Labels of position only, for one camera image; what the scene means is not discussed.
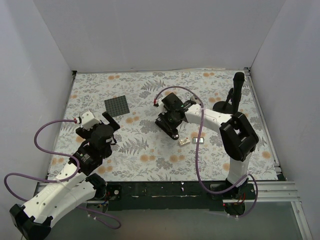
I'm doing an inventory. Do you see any white staple box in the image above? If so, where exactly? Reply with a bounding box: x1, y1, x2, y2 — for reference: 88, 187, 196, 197
178, 137, 191, 147

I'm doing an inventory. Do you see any silver staple strip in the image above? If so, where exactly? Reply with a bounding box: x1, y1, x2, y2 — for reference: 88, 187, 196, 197
192, 137, 205, 144

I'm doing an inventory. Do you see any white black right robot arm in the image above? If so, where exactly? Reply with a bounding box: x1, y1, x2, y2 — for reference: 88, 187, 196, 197
153, 93, 259, 199

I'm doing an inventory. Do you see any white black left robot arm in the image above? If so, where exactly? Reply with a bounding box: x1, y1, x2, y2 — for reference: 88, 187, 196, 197
9, 110, 120, 240

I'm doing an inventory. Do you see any dark grey studded baseplate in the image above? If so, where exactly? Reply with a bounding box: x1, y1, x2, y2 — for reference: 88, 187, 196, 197
104, 95, 130, 117

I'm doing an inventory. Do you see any floral patterned table mat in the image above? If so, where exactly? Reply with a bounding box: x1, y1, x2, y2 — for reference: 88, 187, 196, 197
46, 71, 280, 182

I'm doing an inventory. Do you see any black microphone on stand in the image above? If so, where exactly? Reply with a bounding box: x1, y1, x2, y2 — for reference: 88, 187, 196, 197
212, 72, 245, 115

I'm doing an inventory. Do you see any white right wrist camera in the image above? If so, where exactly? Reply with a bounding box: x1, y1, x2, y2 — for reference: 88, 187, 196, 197
153, 97, 167, 113

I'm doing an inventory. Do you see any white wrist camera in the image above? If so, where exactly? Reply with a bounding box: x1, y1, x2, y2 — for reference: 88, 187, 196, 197
153, 97, 167, 113
79, 109, 101, 131

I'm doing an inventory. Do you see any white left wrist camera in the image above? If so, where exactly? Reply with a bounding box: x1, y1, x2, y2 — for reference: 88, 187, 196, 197
79, 109, 101, 131

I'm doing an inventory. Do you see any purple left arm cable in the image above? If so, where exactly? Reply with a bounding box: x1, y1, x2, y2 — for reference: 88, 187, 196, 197
3, 119, 121, 230

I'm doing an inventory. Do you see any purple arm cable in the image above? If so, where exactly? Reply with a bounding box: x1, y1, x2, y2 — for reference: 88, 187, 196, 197
3, 119, 121, 230
154, 86, 258, 218

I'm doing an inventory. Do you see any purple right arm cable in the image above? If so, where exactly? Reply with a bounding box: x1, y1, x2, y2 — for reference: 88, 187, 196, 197
154, 86, 258, 218

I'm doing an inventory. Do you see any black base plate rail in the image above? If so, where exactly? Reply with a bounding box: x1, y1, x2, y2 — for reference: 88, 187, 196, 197
105, 181, 256, 211

